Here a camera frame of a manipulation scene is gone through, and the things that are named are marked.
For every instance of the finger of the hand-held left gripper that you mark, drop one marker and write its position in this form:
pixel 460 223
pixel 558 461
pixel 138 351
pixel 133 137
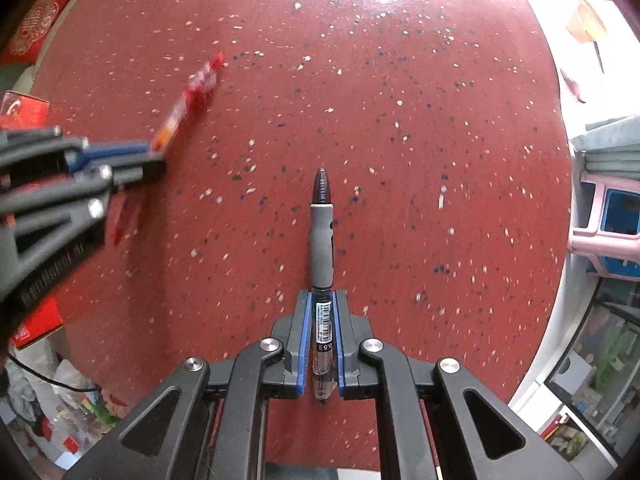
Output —
pixel 115 152
pixel 135 170

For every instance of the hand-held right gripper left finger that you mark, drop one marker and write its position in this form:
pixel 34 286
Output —
pixel 306 340

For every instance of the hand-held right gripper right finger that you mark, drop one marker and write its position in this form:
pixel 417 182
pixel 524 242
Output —
pixel 340 340

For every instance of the red cardboard box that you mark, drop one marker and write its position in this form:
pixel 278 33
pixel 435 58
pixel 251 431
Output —
pixel 25 110

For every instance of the red and white pen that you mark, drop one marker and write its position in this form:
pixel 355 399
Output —
pixel 195 90

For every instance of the grey grip gel pen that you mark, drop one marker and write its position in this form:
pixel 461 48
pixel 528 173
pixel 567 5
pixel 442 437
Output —
pixel 322 240

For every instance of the colourful plastic bags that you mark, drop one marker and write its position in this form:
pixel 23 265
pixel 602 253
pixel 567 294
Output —
pixel 70 405

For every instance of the red patterned cushion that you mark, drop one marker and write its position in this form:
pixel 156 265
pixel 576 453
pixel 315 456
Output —
pixel 35 25

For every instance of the pink plastic stool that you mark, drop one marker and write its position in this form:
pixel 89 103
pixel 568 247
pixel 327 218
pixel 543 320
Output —
pixel 582 240

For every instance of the teal folded blanket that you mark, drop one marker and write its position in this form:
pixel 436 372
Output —
pixel 610 135

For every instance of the orange hanging object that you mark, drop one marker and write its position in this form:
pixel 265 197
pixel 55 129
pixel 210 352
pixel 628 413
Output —
pixel 585 22

